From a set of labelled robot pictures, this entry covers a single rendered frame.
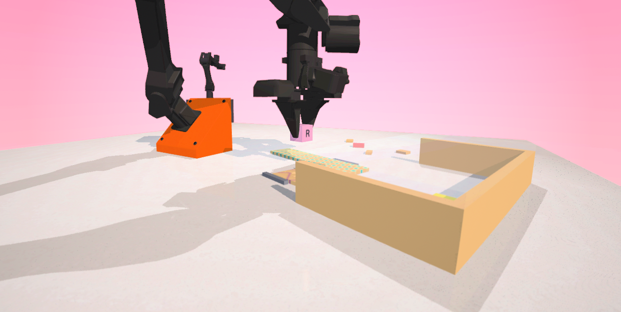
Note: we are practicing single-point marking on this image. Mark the orange strip with teal polka dots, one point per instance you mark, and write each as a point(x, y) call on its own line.
point(288, 153)

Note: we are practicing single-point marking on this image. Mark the orange flat strip with pink zigzag lines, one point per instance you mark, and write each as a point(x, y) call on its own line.
point(288, 175)

